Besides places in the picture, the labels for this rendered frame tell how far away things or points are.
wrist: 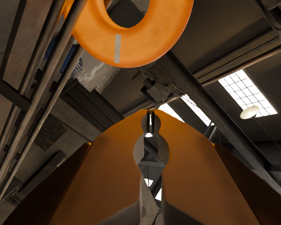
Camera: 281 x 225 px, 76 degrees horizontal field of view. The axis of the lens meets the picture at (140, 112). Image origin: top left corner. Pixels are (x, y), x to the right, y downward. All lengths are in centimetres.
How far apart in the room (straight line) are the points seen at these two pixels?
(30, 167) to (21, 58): 200
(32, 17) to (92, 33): 8
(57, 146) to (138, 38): 218
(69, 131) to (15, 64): 212
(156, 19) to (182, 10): 3
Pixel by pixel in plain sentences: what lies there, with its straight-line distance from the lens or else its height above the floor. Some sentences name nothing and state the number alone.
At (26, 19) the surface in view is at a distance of 28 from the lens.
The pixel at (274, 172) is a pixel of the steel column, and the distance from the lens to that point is 592.
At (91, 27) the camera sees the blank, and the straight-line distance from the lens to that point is 25.
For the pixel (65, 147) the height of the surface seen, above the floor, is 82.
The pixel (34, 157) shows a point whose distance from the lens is 229.
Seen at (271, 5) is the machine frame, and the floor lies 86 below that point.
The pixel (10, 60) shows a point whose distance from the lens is 31.
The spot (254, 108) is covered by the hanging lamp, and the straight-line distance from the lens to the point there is 705.
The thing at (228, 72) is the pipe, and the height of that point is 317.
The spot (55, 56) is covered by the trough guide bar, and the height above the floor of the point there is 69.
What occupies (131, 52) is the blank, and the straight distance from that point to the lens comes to 23.
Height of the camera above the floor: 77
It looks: 10 degrees up
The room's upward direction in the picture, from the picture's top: 135 degrees clockwise
